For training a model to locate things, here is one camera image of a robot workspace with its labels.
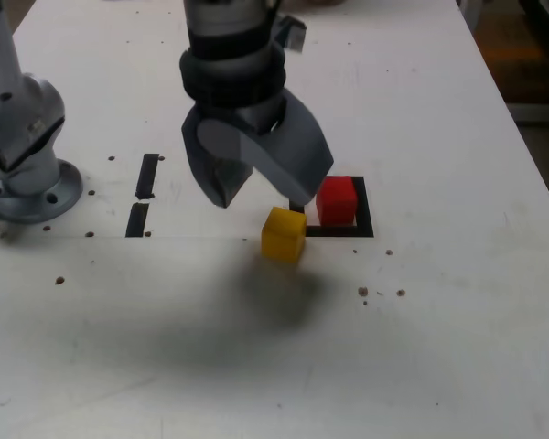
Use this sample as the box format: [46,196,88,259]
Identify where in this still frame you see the grey metal post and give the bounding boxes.
[457,0,481,32]

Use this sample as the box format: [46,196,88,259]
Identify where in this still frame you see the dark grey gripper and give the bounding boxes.
[181,89,335,209]

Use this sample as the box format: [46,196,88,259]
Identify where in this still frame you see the red cube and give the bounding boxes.
[315,176,359,227]

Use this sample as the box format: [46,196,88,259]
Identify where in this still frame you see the grey metal bar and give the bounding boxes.
[506,102,549,124]

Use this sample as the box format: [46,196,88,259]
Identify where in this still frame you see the black tape square outline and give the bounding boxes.
[288,176,375,239]

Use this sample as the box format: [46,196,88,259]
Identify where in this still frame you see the black tape strip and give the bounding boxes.
[124,153,160,238]

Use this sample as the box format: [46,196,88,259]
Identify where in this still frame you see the yellow cube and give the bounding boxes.
[261,206,308,265]

